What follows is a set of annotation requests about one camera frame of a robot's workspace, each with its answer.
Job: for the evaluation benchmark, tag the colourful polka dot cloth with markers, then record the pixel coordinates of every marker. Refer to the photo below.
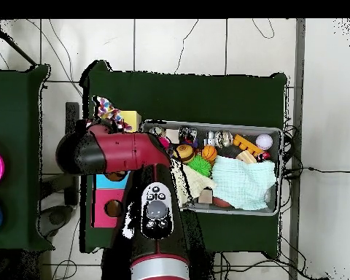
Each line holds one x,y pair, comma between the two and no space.
108,112

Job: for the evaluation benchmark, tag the wooden box with three holes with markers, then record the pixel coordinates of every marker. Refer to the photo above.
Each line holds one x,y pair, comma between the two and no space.
108,198

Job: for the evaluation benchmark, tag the crushed silver can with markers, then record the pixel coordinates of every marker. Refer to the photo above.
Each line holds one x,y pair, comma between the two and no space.
157,130

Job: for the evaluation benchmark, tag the hamburger toy ball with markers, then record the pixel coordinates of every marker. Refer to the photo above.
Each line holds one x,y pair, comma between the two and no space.
186,152

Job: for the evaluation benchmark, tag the black tripod leg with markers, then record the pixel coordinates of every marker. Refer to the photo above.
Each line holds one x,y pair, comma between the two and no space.
17,49

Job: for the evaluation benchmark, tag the dark green tablecloth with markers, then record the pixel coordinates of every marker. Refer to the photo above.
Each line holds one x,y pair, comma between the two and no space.
17,116
192,96

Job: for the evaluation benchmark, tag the mint green waffle cloth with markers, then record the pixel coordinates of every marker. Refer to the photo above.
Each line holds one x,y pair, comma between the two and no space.
242,183

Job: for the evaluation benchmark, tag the green spiky rubber ball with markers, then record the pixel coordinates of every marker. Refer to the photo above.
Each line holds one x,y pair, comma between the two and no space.
200,166

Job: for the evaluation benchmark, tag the shallow mesh bin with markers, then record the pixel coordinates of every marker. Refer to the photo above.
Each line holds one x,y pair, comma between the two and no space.
268,129

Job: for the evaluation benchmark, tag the orange toy basketball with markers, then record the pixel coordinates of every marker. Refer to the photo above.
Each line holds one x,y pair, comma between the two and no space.
209,152

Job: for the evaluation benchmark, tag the grey metal bar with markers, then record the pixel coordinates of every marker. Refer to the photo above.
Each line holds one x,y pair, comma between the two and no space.
299,87

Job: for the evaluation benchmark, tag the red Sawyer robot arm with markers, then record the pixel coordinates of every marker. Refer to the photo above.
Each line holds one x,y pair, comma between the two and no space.
122,151

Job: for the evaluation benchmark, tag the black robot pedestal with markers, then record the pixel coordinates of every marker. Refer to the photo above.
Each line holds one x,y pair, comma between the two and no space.
204,267

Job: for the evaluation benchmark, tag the cream waffle cloth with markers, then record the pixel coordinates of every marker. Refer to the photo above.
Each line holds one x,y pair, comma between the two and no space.
198,180

